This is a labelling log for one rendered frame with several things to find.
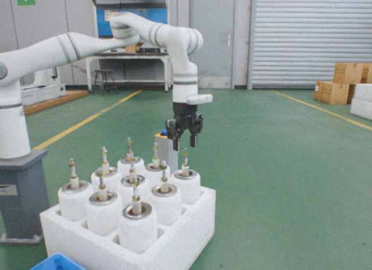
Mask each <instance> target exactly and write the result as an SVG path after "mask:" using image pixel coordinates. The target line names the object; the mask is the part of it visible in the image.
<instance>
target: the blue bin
mask: <svg viewBox="0 0 372 270"><path fill-rule="evenodd" d="M29 270H86V269H84V268H83V267H81V266H80V265H79V264H77V263H75V262H74V261H72V260H71V259H70V258H69V257H67V256H66V255H64V254H63V253H54V254H52V255H51V256H49V257H48V258H46V259H45V260H43V261H42V262H41V263H39V264H38V265H36V266H34V267H32V268H31V269H29Z"/></svg>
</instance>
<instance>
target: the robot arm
mask: <svg viewBox="0 0 372 270"><path fill-rule="evenodd" d="M109 21H110V26H111V29H112V33H113V36H114V38H112V39H107V40H103V39H99V38H94V37H90V36H87V35H82V34H79V33H66V34H62V35H58V36H55V37H52V38H49V39H46V40H43V41H41V42H39V43H37V44H34V45H32V46H30V47H27V48H23V49H20V50H16V51H10V52H4V53H0V161H1V162H13V161H19V160H22V159H25V158H28V157H29V156H31V148H30V142H29V139H28V131H27V125H26V119H25V115H24V109H23V103H22V92H21V88H20V81H19V78H21V77H23V76H25V75H28V74H30V73H33V72H37V71H40V70H45V69H52V68H56V67H58V66H62V65H66V64H69V63H72V62H76V61H79V60H81V59H84V58H87V57H90V56H93V55H96V54H100V53H102V52H104V51H109V50H112V49H117V48H121V47H126V46H129V45H132V44H135V43H137V42H138V41H139V40H140V36H141V37H142V38H143V39H144V40H145V41H146V42H147V43H148V44H151V45H153V46H156V47H159V48H165V49H168V52H169V55H170V60H171V64H172V67H173V83H174V84H173V111H174V118H173V119H172V120H166V130H167V138H168V139H170V140H173V150H174V151H175V152H180V141H179V140H180V137H181V135H182V134H183V132H184V130H187V129H189V131H190V133H191V136H190V146H191V147H196V144H197V135H198V133H201V131H202V122H203V115H200V114H199V113H196V111H197V110H198V104H202V103H207V102H212V98H213V97H212V95H210V94H209V95H198V88H197V66H196V64H194V63H192V62H190V61H189V60H188V55H187V54H194V53H197V52H198V51H199V50H200V49H201V48H202V45H203V39H202V36H201V33H200V32H199V31H198V30H196V29H191V28H186V27H174V26H171V25H168V24H163V23H156V22H152V21H150V20H147V19H145V18H143V17H141V16H137V15H135V14H133V13H129V12H120V13H116V14H114V15H112V16H111V17H110V19H109ZM198 125H199V128H198ZM178 128H179V129H180V130H178ZM177 133H178V135H177ZM176 135H177V136H176Z"/></svg>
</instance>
